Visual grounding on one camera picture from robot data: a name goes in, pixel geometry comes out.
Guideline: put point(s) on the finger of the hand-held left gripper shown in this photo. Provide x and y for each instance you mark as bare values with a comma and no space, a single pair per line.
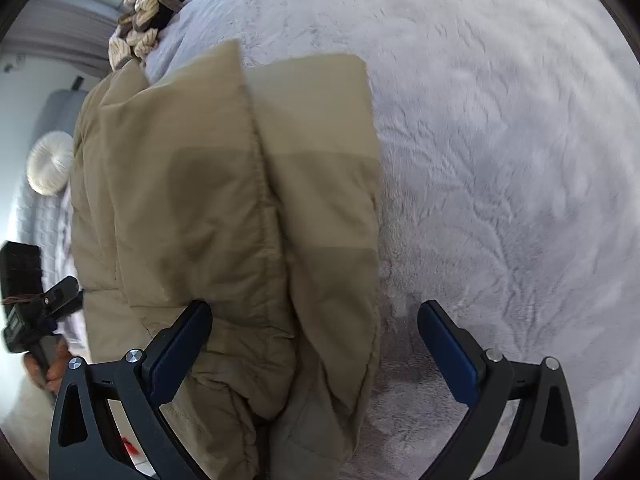
62,292

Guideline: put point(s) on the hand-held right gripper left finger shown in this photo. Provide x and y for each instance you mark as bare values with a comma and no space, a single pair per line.
180,355

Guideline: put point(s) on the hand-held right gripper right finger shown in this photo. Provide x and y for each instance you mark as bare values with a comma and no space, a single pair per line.
450,352

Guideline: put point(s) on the beige puffer jacket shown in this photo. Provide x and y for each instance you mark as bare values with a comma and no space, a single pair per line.
200,210

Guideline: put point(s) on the person's left hand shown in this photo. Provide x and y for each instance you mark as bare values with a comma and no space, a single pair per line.
57,365

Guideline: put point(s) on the grey padded headboard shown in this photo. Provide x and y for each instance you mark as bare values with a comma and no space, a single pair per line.
45,230

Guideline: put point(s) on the round white cushion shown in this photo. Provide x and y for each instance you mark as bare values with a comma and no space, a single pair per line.
50,162

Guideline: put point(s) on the lavender plush blanket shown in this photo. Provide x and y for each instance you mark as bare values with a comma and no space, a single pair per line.
500,160

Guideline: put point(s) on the grey curtain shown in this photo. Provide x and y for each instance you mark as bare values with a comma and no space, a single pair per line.
65,15

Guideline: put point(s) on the cream striped garment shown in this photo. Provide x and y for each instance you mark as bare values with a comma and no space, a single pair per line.
142,25

